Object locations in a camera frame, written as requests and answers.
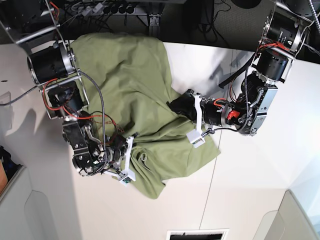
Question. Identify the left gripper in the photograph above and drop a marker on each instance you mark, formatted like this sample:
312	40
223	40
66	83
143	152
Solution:
184	105

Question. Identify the green t-shirt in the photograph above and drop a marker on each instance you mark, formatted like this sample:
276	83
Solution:
129	77

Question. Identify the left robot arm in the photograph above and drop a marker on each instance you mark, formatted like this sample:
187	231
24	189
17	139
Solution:
285	32

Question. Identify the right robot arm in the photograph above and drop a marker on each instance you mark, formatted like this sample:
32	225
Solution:
34	26

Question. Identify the black power strip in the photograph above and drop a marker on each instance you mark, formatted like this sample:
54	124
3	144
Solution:
123	7

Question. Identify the grey chair right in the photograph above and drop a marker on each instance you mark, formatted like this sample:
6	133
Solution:
288	222

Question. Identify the grey chair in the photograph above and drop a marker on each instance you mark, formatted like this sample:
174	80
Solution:
288	222
25	214

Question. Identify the grey chair left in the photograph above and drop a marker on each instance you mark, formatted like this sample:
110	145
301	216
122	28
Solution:
25	214

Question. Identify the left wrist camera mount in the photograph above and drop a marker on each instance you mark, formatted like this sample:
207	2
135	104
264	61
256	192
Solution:
197	137

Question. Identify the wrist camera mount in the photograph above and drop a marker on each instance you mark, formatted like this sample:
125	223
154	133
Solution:
197	137
118	159

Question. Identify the aluminium table leg post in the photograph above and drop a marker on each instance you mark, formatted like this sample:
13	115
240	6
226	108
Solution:
154	25

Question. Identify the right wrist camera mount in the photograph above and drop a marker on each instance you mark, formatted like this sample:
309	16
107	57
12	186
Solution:
118	159

